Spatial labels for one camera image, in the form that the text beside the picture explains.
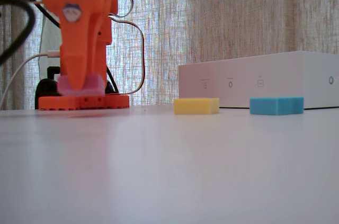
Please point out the orange gripper finger with sticker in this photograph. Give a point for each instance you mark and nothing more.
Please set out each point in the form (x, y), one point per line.
(75, 49)

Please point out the plain orange gripper finger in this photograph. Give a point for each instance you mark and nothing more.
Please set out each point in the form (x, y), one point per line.
(98, 46)

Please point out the pink foam cuboid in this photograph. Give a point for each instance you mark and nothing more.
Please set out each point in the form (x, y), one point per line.
(94, 86)

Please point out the yellow foam cuboid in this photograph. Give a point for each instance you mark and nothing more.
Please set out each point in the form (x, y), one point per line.
(193, 106)

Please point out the white cardboard bin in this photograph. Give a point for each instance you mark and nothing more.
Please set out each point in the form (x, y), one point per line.
(265, 75)

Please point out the blue foam cuboid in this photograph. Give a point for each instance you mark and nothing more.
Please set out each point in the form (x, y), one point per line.
(272, 106)

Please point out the black table clamp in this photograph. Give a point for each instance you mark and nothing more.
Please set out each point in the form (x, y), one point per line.
(45, 89)

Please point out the orange robot base plate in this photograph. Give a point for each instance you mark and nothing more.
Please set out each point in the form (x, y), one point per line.
(53, 103)

